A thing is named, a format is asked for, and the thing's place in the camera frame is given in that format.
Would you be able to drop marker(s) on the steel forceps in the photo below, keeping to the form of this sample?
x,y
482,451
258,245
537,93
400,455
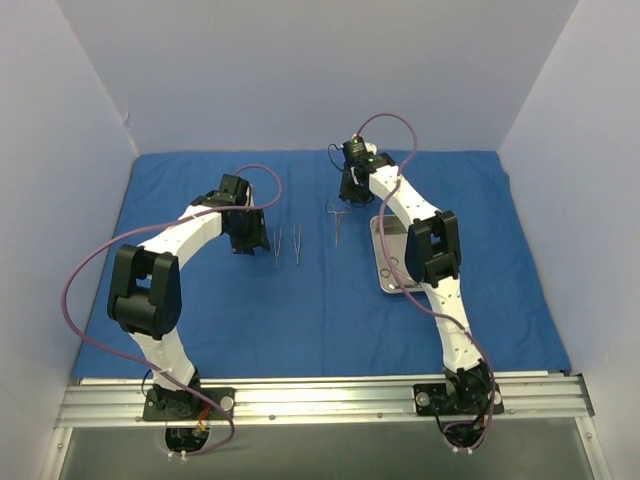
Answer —
x,y
337,213

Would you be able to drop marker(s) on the blue surgical drape cloth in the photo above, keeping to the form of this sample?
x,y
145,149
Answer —
x,y
328,317

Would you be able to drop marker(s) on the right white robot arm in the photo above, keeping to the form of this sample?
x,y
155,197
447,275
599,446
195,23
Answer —
x,y
432,259

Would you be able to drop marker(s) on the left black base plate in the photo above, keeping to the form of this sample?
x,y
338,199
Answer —
x,y
164,405

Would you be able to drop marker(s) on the steel instrument tray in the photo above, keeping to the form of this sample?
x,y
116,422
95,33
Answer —
x,y
395,234

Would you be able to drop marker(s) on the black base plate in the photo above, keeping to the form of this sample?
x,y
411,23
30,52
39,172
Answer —
x,y
443,399
164,405

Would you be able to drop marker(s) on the steel tweezers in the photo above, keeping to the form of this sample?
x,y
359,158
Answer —
x,y
297,237
277,242

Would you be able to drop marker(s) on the aluminium front rail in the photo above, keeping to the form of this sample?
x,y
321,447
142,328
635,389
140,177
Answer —
x,y
113,403

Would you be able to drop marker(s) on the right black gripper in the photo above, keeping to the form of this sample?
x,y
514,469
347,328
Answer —
x,y
353,189

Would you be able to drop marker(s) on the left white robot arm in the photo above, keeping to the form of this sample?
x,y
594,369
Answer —
x,y
145,296

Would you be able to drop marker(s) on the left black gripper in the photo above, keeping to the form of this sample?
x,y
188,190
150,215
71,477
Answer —
x,y
248,236

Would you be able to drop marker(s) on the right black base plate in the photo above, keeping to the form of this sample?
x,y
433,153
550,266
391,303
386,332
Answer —
x,y
443,399

